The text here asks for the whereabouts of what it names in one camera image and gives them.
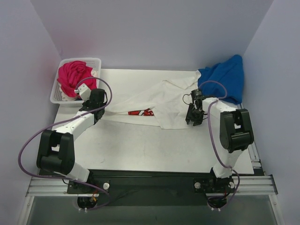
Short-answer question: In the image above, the red pink t-shirt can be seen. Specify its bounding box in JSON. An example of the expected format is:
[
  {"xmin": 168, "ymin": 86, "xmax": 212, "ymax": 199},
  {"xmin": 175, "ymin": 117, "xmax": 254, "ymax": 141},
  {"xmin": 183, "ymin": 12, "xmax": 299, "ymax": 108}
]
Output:
[{"xmin": 57, "ymin": 60, "xmax": 98, "ymax": 97}]

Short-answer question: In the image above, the purple cable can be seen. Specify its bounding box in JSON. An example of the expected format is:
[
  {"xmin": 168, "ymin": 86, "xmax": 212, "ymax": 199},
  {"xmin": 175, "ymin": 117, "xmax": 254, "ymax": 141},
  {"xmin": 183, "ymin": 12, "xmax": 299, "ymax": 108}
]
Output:
[
  {"xmin": 18, "ymin": 76, "xmax": 113, "ymax": 210},
  {"xmin": 198, "ymin": 80, "xmax": 240, "ymax": 210}
]

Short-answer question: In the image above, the white plastic laundry basket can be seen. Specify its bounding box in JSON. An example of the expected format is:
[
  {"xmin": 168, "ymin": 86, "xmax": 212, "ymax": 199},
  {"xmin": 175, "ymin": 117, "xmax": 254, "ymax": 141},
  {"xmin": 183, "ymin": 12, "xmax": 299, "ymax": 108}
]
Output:
[{"xmin": 50, "ymin": 57, "xmax": 102, "ymax": 106}]

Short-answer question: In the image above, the white t-shirt red print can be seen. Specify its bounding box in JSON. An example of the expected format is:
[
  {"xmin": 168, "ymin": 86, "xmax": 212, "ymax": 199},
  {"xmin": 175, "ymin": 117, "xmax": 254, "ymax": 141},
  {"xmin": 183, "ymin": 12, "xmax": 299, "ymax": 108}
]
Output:
[{"xmin": 104, "ymin": 72, "xmax": 201, "ymax": 129}]

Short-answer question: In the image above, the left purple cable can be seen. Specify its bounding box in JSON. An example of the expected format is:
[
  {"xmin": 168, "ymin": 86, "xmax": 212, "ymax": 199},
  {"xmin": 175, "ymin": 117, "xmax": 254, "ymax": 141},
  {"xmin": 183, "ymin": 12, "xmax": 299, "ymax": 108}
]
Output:
[{"xmin": 18, "ymin": 76, "xmax": 113, "ymax": 210}]

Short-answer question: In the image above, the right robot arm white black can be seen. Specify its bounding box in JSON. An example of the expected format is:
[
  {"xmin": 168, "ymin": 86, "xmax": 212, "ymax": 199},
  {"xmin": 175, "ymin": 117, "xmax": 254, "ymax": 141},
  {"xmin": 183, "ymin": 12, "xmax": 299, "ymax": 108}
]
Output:
[{"xmin": 182, "ymin": 89, "xmax": 254, "ymax": 191}]

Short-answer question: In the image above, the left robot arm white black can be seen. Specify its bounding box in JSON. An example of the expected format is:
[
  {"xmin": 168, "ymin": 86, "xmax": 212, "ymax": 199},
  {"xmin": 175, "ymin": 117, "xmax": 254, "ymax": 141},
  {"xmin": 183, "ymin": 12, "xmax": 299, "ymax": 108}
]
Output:
[{"xmin": 37, "ymin": 89, "xmax": 107, "ymax": 193}]

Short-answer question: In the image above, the blue t-shirt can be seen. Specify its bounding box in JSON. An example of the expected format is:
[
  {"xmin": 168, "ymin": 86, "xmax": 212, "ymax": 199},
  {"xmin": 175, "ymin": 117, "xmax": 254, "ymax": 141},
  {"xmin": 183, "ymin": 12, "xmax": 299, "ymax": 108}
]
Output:
[{"xmin": 198, "ymin": 54, "xmax": 244, "ymax": 105}]

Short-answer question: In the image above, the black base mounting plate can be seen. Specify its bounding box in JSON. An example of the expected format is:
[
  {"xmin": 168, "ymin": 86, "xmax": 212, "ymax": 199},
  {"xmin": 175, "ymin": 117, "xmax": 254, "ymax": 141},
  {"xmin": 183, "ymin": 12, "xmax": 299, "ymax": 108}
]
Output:
[{"xmin": 38, "ymin": 167, "xmax": 235, "ymax": 207}]

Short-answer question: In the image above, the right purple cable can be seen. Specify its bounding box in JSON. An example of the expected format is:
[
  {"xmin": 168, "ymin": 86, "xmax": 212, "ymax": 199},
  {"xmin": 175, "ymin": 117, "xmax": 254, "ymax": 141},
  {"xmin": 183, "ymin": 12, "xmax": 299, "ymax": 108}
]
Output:
[{"xmin": 198, "ymin": 80, "xmax": 240, "ymax": 210}]

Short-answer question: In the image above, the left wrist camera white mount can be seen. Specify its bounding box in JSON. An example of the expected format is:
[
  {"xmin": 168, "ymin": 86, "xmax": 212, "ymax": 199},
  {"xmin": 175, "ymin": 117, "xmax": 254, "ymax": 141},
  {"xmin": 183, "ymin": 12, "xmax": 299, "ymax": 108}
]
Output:
[{"xmin": 74, "ymin": 83, "xmax": 91, "ymax": 101}]

